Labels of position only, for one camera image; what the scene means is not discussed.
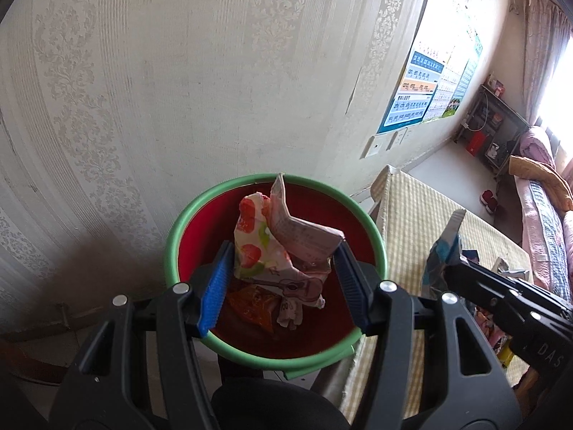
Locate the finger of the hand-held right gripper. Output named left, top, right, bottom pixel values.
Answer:
left=442, top=260, right=516, bottom=306

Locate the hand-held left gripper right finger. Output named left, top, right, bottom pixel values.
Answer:
left=331, top=239, right=522, bottom=430

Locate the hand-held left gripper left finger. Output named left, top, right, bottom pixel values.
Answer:
left=49, top=242, right=236, bottom=430

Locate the blue snack bag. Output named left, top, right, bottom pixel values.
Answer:
left=423, top=210, right=468, bottom=298

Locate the strawberry print wrapper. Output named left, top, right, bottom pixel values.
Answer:
left=233, top=192, right=305, bottom=279

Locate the pink printed paper carton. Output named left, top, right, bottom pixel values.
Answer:
left=269, top=172, right=345, bottom=266

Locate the red bin with green rim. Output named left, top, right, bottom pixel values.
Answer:
left=165, top=173, right=386, bottom=379

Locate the crumpled silver foil wrapper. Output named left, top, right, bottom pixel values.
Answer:
left=491, top=257, right=533, bottom=281

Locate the orange snack wrapper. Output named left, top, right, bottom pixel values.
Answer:
left=224, top=284, right=280, bottom=334

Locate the guitar print wrapper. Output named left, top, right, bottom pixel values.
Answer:
left=251, top=260, right=332, bottom=330

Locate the table with checked cloth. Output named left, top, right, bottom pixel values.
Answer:
left=340, top=166, right=538, bottom=426

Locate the tan blanket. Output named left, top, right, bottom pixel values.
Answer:
left=509, top=156, right=573, bottom=211

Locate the rolled pink quilt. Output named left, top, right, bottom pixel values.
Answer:
left=519, top=125, right=556, bottom=175

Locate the metal storage shelf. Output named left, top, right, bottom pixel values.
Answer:
left=454, top=83, right=531, bottom=180

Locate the pink patterned curtain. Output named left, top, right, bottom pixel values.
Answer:
left=524, top=0, right=573, bottom=126

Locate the white wall switch panel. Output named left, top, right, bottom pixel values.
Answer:
left=362, top=135, right=388, bottom=159

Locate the white table wall poster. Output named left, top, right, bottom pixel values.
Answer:
left=423, top=60, right=466, bottom=121

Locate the blue lettered wall poster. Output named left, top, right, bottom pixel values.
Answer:
left=376, top=40, right=444, bottom=135

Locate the green bordered wall poster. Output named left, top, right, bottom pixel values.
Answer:
left=443, top=31, right=484, bottom=115

